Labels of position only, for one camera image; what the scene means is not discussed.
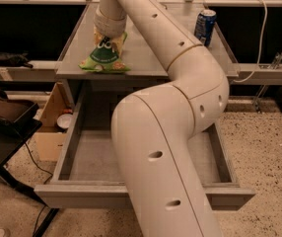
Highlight green rice chip bag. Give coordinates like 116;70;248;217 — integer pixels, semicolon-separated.
79;36;129;73

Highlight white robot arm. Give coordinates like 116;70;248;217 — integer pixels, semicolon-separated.
95;0;229;237

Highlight grey open top drawer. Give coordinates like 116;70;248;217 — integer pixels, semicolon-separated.
35;82;255;210

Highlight blue pepsi can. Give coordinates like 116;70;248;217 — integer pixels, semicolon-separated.
194;9;217;47

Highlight small white bowl in box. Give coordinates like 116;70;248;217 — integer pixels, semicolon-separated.
56;114;72;129

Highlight cardboard box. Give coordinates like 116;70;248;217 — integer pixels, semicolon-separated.
35;82;73;162

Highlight black table with tray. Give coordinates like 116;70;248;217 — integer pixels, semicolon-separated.
0;62;60;237

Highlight grey shelf rail left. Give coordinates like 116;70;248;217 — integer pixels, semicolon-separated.
0;60;60;82

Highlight grey shelf rail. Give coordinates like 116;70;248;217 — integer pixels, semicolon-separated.
227;63;282;85
0;60;60;82

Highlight grey shelf rail right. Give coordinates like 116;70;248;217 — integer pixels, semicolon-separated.
227;63;282;85

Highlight white cable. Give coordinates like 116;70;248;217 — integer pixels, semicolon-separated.
232;0;268;84

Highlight black floor cable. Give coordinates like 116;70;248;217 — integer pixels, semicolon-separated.
23;141;54;237

